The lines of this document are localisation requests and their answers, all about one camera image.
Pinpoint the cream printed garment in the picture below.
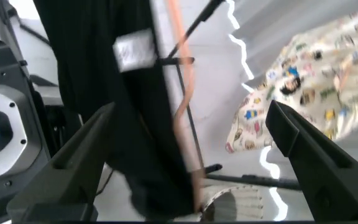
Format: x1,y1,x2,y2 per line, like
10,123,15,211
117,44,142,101
224,6,358,155

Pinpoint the white laundry basket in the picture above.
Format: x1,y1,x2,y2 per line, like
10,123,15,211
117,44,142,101
172,185,265,222

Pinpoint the pink clothes hanger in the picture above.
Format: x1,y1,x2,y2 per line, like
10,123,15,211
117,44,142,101
165,0,205,213

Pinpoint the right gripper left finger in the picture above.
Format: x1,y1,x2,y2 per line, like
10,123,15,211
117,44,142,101
7,101,117,223

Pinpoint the black garment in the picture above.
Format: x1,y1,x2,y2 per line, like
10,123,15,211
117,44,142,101
32,0,205,218

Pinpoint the black clothes rack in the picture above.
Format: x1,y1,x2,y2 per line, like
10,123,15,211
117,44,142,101
157,0,301,191

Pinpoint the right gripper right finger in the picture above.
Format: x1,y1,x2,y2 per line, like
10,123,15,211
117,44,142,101
265,99,358,223

